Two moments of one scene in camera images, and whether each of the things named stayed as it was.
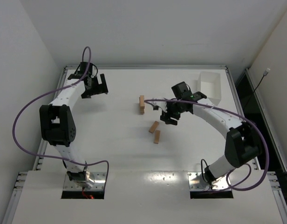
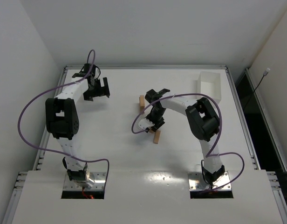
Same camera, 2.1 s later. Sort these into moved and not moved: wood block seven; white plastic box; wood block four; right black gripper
Moved: right black gripper
Not moved: white plastic box; wood block four; wood block seven
